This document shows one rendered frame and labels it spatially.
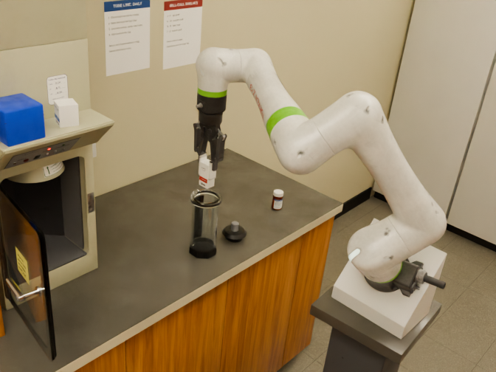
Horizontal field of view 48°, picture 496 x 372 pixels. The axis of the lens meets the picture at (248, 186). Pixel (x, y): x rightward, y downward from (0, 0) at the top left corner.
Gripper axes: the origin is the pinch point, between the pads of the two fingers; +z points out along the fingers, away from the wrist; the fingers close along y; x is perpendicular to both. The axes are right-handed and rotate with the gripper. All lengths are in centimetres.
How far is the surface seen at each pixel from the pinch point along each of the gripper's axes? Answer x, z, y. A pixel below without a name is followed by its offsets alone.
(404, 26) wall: 242, -8, -61
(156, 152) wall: 27, 25, -59
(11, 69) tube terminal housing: -56, -38, -15
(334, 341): 13, 49, 52
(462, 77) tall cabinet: 245, 15, -15
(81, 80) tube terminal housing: -36, -32, -15
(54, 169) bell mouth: -45.0, -6.1, -17.5
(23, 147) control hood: -60, -23, -3
